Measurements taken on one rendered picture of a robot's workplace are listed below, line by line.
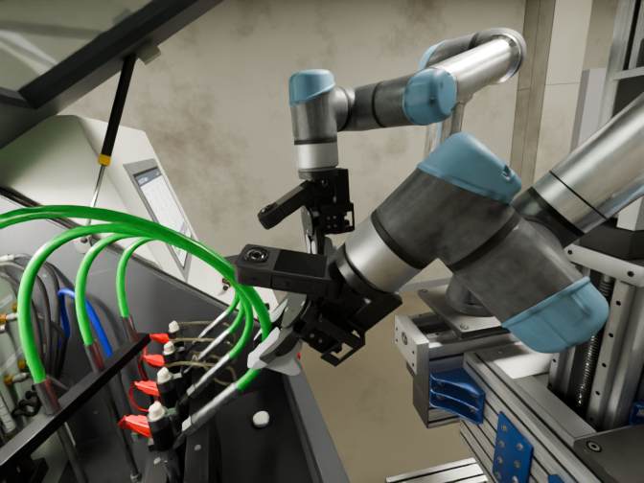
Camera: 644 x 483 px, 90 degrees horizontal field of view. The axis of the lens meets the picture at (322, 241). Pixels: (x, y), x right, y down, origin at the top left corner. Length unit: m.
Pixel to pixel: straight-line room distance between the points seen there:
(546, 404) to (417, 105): 0.61
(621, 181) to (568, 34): 2.97
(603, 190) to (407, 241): 0.20
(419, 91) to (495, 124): 2.81
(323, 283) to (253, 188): 2.39
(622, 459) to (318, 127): 0.62
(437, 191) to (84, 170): 0.70
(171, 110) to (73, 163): 1.96
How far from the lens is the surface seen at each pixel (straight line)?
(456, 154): 0.28
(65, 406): 0.70
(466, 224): 0.28
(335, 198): 0.58
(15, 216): 0.45
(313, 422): 0.71
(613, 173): 0.41
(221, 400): 0.49
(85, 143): 0.82
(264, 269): 0.33
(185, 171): 2.74
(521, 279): 0.30
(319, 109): 0.55
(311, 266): 0.34
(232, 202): 2.72
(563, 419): 0.80
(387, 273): 0.30
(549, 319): 0.31
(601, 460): 0.63
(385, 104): 0.56
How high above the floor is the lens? 1.47
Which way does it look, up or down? 18 degrees down
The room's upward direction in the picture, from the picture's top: 5 degrees counter-clockwise
